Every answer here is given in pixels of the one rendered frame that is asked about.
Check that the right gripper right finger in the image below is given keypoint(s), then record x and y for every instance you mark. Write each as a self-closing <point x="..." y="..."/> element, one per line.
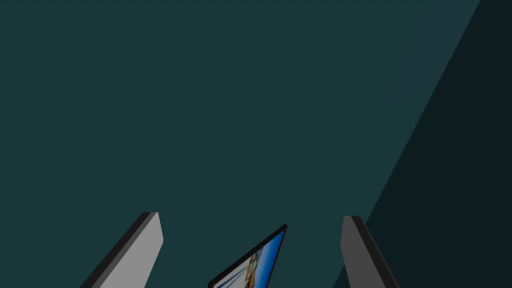
<point x="362" y="256"/>

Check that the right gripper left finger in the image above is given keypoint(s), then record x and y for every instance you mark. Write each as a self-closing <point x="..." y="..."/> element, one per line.
<point x="130" y="256"/>

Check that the black framed wall picture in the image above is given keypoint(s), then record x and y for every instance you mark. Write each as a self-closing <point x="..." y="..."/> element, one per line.
<point x="256" y="266"/>

